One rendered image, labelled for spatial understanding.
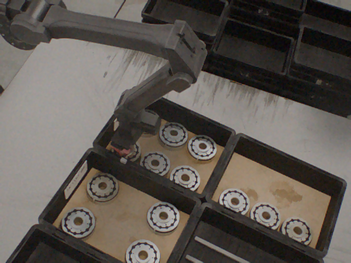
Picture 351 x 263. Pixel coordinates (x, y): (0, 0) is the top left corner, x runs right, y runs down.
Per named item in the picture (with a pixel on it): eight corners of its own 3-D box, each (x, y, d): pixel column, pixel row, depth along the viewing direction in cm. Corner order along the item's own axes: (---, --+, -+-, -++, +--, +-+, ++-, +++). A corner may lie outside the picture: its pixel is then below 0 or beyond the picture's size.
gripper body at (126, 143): (143, 130, 156) (145, 115, 150) (128, 152, 150) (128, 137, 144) (126, 121, 157) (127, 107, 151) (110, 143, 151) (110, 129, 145)
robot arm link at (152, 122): (126, 88, 139) (115, 113, 136) (163, 99, 138) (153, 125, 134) (129, 106, 150) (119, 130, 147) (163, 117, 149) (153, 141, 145)
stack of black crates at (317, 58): (267, 116, 269) (293, 61, 233) (277, 79, 287) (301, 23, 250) (335, 138, 266) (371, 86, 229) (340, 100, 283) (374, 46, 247)
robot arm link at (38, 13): (11, -14, 108) (0, 4, 106) (51, -1, 107) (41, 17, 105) (21, 11, 117) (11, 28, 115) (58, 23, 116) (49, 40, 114)
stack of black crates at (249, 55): (201, 93, 273) (211, 52, 245) (214, 59, 290) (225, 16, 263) (267, 115, 269) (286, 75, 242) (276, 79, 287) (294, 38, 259)
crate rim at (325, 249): (202, 203, 147) (203, 200, 145) (236, 135, 164) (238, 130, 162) (322, 261, 140) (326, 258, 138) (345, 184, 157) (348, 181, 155)
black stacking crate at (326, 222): (197, 216, 155) (203, 200, 145) (230, 150, 171) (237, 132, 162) (311, 271, 148) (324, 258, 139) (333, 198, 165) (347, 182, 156)
